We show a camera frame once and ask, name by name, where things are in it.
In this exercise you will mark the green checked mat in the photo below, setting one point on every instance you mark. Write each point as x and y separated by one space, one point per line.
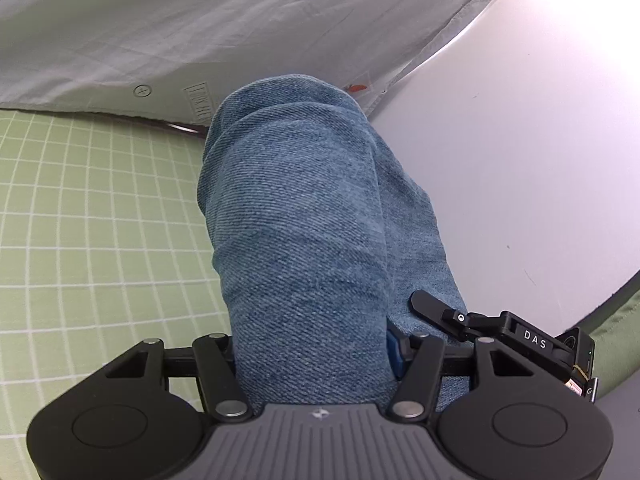
100 235

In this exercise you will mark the carrot print bed sheet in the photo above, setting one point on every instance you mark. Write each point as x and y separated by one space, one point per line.
200 25

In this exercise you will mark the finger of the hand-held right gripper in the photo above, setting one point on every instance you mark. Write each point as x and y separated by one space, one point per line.
437 312

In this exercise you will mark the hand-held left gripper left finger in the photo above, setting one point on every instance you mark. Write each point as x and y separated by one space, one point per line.
215 360

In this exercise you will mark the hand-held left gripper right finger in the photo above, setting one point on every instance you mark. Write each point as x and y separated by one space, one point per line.
393 355

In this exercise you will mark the blue denim jeans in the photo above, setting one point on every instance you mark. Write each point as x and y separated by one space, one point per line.
300 235

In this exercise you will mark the green cloth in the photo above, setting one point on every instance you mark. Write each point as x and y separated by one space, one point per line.
620 330

